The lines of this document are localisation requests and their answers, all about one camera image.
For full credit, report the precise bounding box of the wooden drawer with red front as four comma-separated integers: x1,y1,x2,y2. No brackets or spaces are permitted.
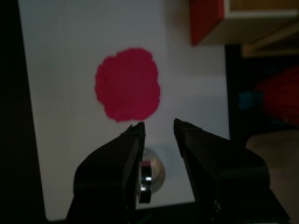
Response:
190,0,299,46

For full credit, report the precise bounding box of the blue utensil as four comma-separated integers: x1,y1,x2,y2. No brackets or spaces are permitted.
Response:
238,91,267,111

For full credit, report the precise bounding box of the small silver metal cup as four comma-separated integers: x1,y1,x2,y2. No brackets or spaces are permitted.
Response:
138,147,167,205

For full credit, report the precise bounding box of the wooden drawer box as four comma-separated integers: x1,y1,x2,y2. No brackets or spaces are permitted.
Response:
241,24,299,58

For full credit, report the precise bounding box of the white cutting board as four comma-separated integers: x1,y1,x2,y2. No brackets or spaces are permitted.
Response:
16,0,231,221

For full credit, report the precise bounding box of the flat red dough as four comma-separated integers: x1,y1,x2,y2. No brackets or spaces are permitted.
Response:
94,47,163,123

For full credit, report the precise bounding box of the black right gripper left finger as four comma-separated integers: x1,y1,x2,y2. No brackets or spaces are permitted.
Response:
63,122,147,224

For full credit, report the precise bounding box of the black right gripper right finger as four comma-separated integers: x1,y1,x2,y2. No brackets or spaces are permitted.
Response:
173,117,291,224

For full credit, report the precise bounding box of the red cup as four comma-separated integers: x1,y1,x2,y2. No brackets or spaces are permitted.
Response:
257,65,299,127

